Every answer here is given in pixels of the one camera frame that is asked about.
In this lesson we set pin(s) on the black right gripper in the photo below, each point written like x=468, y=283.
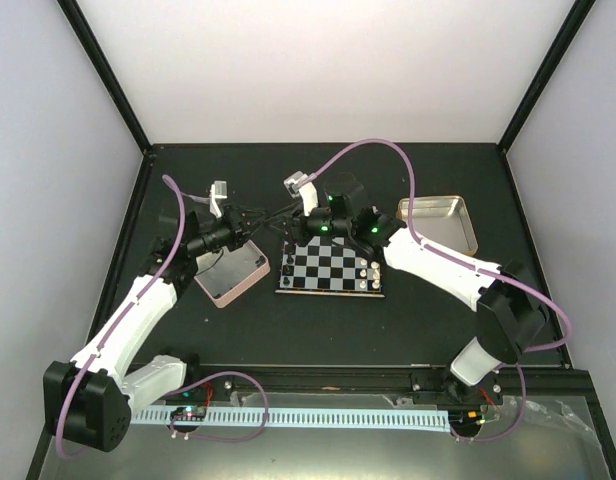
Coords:
x=298, y=231

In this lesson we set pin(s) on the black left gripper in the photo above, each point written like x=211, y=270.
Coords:
x=239, y=227

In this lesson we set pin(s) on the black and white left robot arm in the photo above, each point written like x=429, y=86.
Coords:
x=91, y=399

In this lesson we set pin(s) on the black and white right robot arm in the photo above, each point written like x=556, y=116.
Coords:
x=508, y=316

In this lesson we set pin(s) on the left circuit board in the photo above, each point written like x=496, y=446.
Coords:
x=188, y=414

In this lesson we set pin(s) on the circuit board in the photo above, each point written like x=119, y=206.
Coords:
x=472, y=417
x=188, y=414

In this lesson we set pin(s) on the right circuit board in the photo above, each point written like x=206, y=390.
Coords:
x=472, y=417

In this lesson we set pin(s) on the black and white chessboard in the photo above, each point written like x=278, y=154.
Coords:
x=325, y=267

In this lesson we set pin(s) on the pink metal tin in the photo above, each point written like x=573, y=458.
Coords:
x=226, y=275

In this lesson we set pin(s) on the gold metal tin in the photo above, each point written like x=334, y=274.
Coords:
x=445, y=220

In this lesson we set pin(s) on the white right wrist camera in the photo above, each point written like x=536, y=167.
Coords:
x=299, y=185

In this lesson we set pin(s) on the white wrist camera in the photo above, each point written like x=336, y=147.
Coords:
x=217, y=194
x=299, y=185

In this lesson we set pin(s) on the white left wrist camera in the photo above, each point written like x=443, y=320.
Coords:
x=217, y=194

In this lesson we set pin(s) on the light blue slotted cable duct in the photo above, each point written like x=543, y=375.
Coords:
x=324, y=418

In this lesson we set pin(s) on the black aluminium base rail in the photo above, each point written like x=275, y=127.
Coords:
x=425, y=384

